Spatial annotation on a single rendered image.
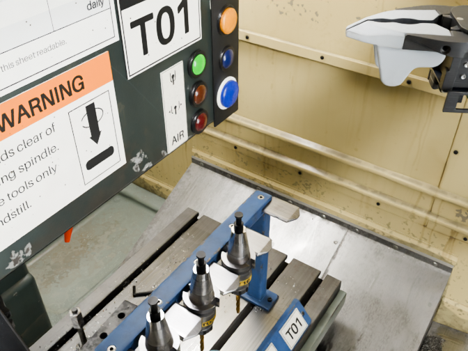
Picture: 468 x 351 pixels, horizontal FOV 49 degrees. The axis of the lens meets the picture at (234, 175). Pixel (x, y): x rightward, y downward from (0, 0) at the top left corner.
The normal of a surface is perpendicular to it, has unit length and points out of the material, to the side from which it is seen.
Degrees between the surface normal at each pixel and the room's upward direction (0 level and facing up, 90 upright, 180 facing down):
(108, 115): 90
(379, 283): 24
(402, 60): 90
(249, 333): 0
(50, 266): 0
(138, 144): 90
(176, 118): 90
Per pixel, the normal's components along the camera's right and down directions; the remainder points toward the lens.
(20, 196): 0.83, 0.35
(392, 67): -0.13, 0.61
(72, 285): 0.00, -0.78
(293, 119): -0.56, 0.51
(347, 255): -0.23, -0.51
